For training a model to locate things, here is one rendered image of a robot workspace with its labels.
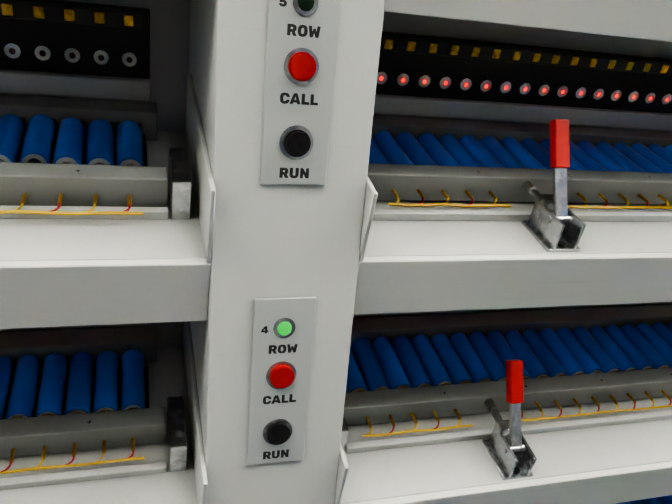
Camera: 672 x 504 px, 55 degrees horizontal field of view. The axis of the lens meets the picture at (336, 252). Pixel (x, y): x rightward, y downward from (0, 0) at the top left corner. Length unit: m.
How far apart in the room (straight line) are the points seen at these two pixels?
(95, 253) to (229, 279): 0.08
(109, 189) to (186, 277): 0.08
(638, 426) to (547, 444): 0.10
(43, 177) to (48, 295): 0.08
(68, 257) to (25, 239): 0.03
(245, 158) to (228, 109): 0.03
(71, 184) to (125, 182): 0.03
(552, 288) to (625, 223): 0.10
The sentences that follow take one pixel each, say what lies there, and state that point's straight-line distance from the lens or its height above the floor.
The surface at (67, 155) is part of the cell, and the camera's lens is 0.47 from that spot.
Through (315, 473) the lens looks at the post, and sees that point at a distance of 0.49.
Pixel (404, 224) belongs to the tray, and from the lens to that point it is 0.47.
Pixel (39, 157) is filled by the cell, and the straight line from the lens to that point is 0.48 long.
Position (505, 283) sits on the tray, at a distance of 0.48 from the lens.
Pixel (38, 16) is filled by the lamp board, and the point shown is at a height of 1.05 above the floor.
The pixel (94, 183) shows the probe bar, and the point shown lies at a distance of 0.44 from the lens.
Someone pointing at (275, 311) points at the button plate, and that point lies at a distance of 0.41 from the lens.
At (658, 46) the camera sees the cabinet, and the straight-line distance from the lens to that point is 0.77.
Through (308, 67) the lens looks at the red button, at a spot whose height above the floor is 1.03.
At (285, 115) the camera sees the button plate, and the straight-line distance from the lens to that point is 0.38.
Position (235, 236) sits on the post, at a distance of 0.39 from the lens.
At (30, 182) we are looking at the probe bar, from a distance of 0.44.
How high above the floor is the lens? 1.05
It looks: 18 degrees down
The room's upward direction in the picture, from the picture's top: 5 degrees clockwise
